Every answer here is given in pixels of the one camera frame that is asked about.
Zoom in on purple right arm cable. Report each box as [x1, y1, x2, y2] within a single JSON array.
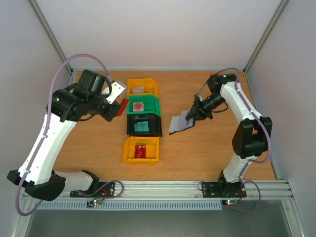
[[195, 68, 272, 212]]

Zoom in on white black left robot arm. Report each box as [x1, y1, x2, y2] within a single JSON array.
[[7, 70, 126, 201]]

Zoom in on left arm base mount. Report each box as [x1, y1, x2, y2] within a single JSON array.
[[70, 181, 115, 198]]

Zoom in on far yellow plastic bin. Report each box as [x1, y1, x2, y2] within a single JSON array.
[[127, 78, 159, 98]]

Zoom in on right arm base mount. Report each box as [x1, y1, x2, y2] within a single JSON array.
[[201, 181, 247, 198]]

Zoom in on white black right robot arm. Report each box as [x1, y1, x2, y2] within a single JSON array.
[[186, 73, 273, 198]]

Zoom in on near yellow plastic bin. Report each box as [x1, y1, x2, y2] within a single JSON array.
[[122, 136, 160, 164]]

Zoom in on yellow plastic bin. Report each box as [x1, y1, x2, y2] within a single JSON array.
[[127, 78, 159, 98], [122, 136, 160, 164]]

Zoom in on aluminium front rail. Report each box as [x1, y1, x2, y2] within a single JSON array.
[[23, 179, 294, 200]]

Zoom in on white red-circle cards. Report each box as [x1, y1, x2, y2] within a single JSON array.
[[132, 102, 145, 112]]

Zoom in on black plastic bin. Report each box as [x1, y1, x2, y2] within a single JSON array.
[[126, 113, 163, 137]]

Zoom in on beige patterned cards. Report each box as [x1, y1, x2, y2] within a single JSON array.
[[132, 86, 144, 93]]

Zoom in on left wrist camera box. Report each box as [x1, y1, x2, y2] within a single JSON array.
[[102, 81, 126, 104]]

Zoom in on green plastic bin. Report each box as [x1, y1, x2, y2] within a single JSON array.
[[126, 94, 161, 116]]

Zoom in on red card in bin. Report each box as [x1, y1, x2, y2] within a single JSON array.
[[134, 145, 146, 158]]

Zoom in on slotted grey cable duct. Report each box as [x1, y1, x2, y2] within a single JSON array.
[[38, 200, 222, 211]]

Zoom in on red credit card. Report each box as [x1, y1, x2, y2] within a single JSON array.
[[116, 98, 130, 117]]

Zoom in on teal cards in bin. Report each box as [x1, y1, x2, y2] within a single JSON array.
[[134, 121, 149, 133]]

